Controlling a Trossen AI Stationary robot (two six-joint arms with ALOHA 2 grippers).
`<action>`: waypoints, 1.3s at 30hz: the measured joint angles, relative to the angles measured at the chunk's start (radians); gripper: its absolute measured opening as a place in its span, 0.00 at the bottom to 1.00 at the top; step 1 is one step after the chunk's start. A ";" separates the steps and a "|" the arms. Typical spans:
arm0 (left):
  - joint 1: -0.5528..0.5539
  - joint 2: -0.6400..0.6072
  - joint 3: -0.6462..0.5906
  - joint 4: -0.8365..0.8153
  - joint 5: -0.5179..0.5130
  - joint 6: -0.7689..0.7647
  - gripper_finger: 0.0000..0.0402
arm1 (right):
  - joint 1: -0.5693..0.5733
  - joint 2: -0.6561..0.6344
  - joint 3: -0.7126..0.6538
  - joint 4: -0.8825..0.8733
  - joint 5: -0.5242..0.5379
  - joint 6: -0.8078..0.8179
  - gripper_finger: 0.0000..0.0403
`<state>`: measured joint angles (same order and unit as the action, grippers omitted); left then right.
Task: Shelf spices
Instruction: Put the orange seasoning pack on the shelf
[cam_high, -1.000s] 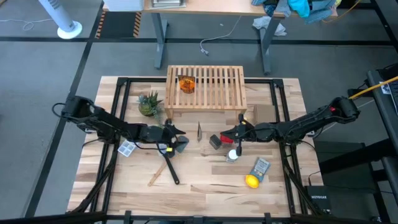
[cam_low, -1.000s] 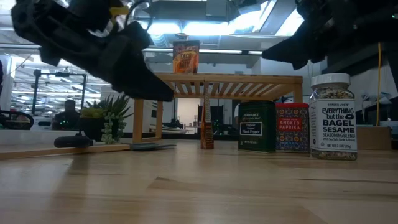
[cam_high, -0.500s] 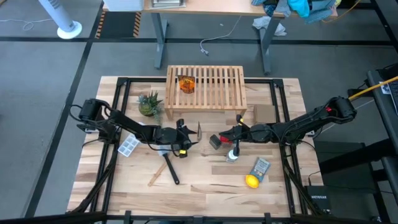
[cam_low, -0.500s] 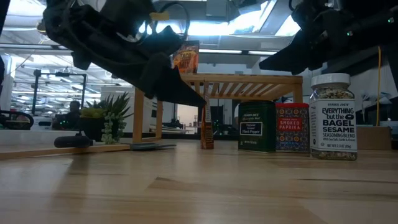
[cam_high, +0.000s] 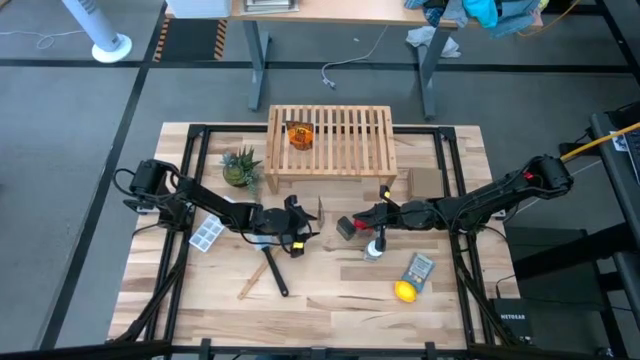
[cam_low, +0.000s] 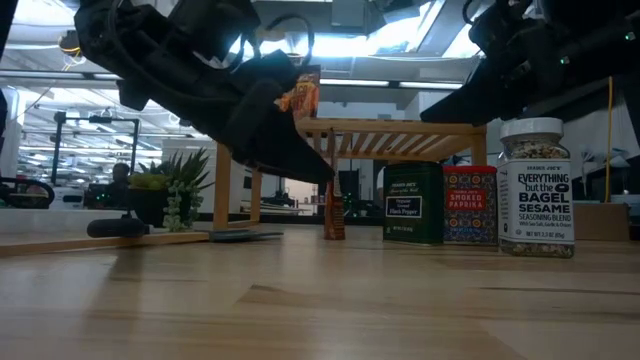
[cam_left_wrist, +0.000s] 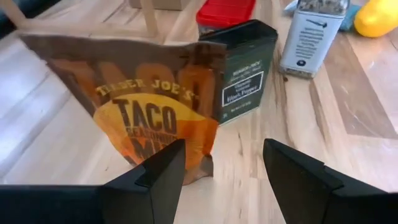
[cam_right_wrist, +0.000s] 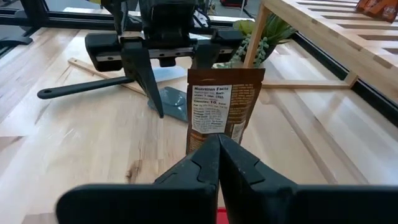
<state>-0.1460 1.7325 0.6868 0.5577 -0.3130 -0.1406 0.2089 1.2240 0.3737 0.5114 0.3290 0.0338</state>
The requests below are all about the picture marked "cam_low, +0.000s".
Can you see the person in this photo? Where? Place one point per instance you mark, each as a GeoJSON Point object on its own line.
{"type": "Point", "coordinates": [119, 185]}

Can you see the brown cardboard box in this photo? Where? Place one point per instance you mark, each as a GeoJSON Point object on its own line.
{"type": "Point", "coordinates": [600, 220]}

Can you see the green black pepper tin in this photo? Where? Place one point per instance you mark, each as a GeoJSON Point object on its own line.
{"type": "Point", "coordinates": [412, 205]}

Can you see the potted succulent plant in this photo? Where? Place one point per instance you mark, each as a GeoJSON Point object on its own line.
{"type": "Point", "coordinates": [175, 190]}

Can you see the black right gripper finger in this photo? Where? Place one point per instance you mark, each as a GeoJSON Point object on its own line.
{"type": "Point", "coordinates": [460, 107]}

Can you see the orange brown taco mix packet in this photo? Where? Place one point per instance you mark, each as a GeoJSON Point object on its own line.
{"type": "Point", "coordinates": [334, 210]}
{"type": "Point", "coordinates": [302, 97]}

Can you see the wooden slatted shelf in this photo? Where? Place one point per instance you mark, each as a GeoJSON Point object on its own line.
{"type": "Point", "coordinates": [390, 127]}

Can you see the black metal stand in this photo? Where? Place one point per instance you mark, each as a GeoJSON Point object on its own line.
{"type": "Point", "coordinates": [56, 150]}

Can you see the smoked paprika tin red lid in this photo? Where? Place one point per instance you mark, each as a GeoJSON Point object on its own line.
{"type": "Point", "coordinates": [470, 205]}

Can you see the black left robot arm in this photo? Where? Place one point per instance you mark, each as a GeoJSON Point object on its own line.
{"type": "Point", "coordinates": [100, 30]}

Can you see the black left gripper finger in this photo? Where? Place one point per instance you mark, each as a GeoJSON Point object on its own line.
{"type": "Point", "coordinates": [285, 150]}

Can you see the bagel seasoning jar white lid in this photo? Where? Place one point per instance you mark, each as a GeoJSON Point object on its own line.
{"type": "Point", "coordinates": [535, 200]}

